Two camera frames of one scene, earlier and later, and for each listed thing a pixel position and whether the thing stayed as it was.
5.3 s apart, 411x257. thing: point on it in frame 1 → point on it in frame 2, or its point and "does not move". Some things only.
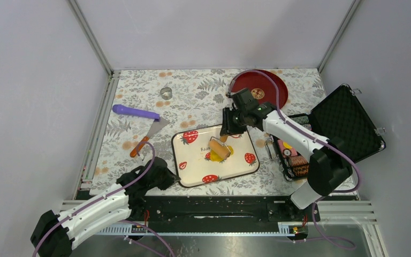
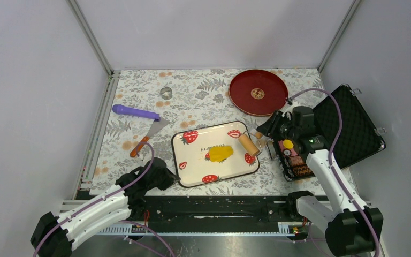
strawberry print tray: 191,148 does not move
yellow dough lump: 215,157 does not move
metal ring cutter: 166,93 does not move
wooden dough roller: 219,148 → 250,140
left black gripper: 169,178 does not move
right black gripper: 227,128 → 269,128
